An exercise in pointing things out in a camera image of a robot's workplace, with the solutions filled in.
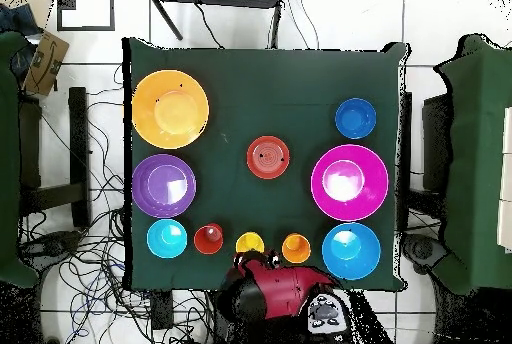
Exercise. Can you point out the large yellow bowl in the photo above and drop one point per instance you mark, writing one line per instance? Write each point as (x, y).
(170, 112)

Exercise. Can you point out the medium sky blue bowl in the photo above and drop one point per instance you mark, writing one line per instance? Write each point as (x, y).
(351, 251)

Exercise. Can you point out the purple bowl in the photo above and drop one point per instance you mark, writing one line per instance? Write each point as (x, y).
(160, 186)

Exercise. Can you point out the cardboard box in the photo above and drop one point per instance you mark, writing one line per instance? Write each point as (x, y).
(46, 62)

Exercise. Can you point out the dark green tablecloth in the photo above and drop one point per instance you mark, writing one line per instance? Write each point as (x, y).
(260, 100)

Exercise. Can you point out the black stand foot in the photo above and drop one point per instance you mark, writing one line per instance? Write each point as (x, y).
(424, 250)
(52, 246)

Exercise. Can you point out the red cup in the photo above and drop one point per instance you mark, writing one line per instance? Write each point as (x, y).
(208, 238)

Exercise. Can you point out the black power strip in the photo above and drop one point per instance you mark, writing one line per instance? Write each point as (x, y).
(162, 310)

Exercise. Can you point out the black square frame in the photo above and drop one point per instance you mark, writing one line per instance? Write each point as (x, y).
(66, 0)

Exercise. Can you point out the small red bowl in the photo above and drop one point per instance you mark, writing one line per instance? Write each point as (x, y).
(268, 157)

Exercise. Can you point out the small dark blue bowl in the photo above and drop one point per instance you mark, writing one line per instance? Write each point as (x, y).
(355, 118)

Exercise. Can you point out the green covered side table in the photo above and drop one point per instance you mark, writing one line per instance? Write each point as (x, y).
(8, 160)
(476, 160)

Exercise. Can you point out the large pink bowl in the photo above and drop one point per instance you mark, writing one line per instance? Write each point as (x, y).
(350, 182)

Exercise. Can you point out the orange cup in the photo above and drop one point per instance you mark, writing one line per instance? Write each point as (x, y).
(296, 248)

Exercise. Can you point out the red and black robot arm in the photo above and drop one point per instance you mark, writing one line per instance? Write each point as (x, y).
(280, 292)

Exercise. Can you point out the yellow cup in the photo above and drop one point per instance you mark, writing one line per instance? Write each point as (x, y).
(250, 242)

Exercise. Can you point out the black box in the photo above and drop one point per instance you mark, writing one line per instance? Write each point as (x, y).
(436, 140)

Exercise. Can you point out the small cyan bowl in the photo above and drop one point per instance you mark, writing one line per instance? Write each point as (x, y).
(166, 238)

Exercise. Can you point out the blue cloth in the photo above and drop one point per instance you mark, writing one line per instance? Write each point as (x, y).
(18, 20)

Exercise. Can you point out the black floor stand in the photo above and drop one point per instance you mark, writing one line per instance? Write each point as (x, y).
(78, 152)

